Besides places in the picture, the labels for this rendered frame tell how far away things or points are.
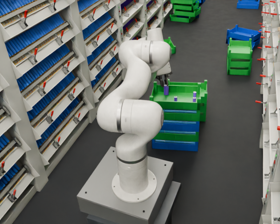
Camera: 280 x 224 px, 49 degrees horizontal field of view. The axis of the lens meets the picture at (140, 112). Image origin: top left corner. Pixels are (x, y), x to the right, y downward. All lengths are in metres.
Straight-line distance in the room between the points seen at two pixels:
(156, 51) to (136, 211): 0.65
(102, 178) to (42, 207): 0.58
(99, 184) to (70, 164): 0.72
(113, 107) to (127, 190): 0.39
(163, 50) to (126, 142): 0.43
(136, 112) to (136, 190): 0.38
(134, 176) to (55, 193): 0.79
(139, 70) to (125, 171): 0.39
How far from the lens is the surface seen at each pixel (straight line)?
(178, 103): 1.85
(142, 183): 1.27
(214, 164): 1.99
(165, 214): 1.36
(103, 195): 1.33
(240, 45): 3.21
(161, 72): 1.81
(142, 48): 1.34
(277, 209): 1.35
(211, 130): 2.25
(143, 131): 1.05
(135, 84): 1.16
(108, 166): 1.43
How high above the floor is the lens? 1.36
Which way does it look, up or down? 34 degrees down
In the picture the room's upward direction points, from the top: 4 degrees counter-clockwise
